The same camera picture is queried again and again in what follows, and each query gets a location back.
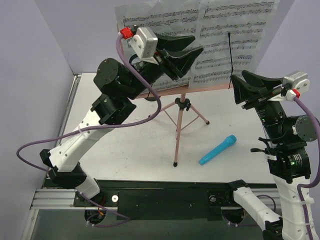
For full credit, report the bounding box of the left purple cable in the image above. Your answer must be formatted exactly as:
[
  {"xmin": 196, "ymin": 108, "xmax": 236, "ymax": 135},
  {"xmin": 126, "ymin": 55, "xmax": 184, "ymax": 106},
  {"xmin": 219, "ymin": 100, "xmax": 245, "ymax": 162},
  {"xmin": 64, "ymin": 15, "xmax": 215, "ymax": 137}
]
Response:
[{"xmin": 16, "ymin": 34, "xmax": 163, "ymax": 173}]

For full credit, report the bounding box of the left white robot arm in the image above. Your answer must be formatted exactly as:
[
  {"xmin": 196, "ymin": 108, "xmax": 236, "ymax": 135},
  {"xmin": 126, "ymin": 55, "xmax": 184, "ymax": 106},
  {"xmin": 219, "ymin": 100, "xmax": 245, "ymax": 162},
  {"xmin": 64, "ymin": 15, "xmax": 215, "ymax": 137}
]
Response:
[{"xmin": 40, "ymin": 34, "xmax": 204, "ymax": 206}]

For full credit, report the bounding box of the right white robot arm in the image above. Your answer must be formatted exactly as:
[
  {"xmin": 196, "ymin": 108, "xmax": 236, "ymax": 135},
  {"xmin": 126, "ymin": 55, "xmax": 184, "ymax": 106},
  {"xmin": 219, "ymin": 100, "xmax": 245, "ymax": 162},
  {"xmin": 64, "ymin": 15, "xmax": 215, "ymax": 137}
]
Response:
[{"xmin": 223, "ymin": 70, "xmax": 320, "ymax": 240}]

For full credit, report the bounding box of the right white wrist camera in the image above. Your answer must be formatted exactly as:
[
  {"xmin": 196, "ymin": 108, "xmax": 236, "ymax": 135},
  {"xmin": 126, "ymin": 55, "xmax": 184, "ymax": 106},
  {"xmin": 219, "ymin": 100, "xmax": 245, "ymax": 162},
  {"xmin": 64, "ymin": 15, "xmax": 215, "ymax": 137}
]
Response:
[{"xmin": 282, "ymin": 71, "xmax": 310, "ymax": 102}]

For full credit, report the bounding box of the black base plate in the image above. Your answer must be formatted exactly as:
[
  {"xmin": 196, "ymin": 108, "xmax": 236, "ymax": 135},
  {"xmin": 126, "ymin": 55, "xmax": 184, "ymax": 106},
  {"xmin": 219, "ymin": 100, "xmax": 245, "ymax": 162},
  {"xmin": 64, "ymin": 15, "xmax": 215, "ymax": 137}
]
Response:
[{"xmin": 72, "ymin": 179, "xmax": 253, "ymax": 222}]

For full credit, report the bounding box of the black microphone stand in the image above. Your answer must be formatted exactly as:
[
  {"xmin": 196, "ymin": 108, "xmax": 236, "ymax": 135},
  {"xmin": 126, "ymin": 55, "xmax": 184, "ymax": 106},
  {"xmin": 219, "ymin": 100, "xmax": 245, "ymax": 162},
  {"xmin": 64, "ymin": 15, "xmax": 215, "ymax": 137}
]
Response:
[{"xmin": 144, "ymin": 97, "xmax": 156, "ymax": 102}]

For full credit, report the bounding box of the sheet music page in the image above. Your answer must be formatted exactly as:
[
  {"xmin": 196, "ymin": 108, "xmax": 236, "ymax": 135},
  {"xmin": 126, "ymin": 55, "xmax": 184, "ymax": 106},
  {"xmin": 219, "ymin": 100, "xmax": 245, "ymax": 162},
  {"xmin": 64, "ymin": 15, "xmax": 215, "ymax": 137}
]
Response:
[
  {"xmin": 114, "ymin": 0, "xmax": 200, "ymax": 91},
  {"xmin": 188, "ymin": 0, "xmax": 280, "ymax": 89}
]

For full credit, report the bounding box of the pink music stand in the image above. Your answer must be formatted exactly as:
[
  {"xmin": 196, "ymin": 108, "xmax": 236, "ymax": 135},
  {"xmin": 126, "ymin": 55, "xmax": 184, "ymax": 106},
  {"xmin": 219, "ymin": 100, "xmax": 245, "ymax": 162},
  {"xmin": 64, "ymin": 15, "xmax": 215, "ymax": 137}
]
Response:
[{"xmin": 116, "ymin": 22, "xmax": 235, "ymax": 168}]

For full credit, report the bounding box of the aluminium rail frame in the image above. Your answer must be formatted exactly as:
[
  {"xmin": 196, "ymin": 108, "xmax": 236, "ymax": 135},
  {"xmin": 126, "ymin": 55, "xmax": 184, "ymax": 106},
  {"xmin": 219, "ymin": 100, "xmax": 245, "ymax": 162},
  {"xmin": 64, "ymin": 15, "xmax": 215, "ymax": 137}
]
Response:
[{"xmin": 21, "ymin": 73, "xmax": 310, "ymax": 240}]

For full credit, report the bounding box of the blue plastic tube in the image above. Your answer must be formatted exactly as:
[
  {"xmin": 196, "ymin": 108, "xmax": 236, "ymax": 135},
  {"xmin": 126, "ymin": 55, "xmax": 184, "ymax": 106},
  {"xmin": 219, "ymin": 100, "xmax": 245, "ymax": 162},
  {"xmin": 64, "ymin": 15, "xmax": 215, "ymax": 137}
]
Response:
[{"xmin": 198, "ymin": 135, "xmax": 237, "ymax": 166}]

